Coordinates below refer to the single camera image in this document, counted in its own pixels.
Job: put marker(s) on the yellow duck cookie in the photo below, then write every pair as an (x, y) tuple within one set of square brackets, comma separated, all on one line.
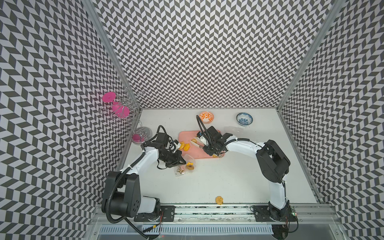
[(182, 145), (186, 147)]

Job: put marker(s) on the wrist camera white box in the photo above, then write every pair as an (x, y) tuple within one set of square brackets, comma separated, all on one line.
[(174, 145), (201, 139)]

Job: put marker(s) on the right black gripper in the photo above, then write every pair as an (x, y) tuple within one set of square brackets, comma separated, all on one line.
[(206, 149)]

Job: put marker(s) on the orange patterned small bowl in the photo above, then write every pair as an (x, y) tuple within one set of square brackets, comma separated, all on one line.
[(206, 117)]

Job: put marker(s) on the wire rack with pink discs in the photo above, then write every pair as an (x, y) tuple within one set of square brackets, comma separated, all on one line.
[(119, 105)]

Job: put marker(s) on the pink plastic tray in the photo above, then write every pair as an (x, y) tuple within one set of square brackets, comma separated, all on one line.
[(194, 151)]

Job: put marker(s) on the yellow duck cookie left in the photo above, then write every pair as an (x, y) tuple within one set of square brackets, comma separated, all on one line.
[(182, 145)]

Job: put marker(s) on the blue patterned small bowl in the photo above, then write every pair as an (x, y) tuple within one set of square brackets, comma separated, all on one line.
[(244, 119)]

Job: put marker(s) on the yellow duck cookie right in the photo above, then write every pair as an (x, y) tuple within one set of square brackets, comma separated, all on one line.
[(186, 147)]

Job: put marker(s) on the round cracker cookie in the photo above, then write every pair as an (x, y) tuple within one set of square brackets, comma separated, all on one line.
[(219, 200)]

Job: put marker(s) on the round glass dish pink item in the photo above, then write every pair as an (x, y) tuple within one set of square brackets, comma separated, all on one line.
[(141, 135)]

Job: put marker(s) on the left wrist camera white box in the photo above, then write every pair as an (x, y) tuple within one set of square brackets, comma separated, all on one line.
[(174, 145)]

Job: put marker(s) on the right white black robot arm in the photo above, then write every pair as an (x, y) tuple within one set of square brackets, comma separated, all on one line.
[(273, 162)]

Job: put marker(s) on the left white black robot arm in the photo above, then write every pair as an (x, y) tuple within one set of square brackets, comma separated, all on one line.
[(122, 198)]

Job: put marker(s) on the clear resealable bag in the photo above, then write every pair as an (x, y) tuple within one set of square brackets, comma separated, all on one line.
[(238, 132), (188, 159)]

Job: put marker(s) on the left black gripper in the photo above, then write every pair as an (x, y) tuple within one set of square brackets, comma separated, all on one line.
[(176, 161)]

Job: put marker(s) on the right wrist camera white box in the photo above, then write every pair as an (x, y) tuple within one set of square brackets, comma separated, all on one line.
[(201, 139)]

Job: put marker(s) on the aluminium front rail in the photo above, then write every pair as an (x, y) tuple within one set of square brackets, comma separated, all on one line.
[(244, 214)]

